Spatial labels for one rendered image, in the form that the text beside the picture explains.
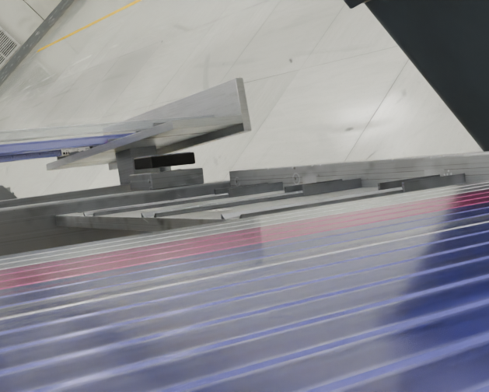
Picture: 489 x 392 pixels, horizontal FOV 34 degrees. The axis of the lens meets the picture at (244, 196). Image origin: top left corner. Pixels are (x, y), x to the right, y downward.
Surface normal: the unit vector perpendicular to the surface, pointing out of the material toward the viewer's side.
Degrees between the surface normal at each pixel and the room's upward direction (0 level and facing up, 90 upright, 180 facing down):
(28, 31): 90
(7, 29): 90
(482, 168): 46
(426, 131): 0
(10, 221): 90
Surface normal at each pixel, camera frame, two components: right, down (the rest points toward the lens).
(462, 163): -0.83, 0.11
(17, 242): 0.55, -0.01
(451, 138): -0.65, -0.63
